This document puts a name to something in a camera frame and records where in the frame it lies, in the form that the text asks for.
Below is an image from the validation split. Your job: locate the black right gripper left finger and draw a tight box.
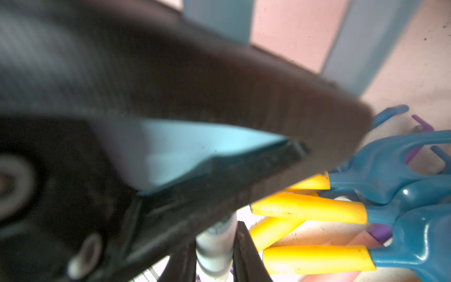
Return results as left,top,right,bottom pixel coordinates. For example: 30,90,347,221
158,241,197,282

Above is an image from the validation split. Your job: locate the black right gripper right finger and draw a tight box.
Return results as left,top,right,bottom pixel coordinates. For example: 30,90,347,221
233,221,272,282

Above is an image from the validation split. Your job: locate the light blue rake white handle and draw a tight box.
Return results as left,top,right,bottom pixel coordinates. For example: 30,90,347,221
101,0,424,279

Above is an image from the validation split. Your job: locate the teal rake yellow handle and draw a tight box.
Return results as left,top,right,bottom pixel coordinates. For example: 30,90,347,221
263,204,451,282
285,130,451,205
250,175,451,226

